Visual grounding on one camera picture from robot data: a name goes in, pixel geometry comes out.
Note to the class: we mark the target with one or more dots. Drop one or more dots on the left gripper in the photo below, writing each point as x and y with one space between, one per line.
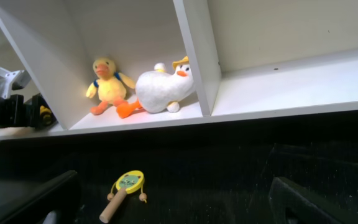
12 112

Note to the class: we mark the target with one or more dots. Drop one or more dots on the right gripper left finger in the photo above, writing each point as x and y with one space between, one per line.
51 199

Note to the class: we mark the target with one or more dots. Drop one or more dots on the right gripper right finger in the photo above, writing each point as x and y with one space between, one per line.
297 205

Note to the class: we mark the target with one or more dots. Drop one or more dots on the yellow wooden rattle drum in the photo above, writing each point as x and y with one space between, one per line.
129 182

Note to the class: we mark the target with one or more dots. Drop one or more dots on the yellow plush duck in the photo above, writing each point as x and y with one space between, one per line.
110 88

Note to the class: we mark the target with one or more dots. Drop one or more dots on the white shelf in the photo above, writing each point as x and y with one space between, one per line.
291 87

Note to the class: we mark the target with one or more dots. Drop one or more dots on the white plush goose with hat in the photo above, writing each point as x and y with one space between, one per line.
160 90

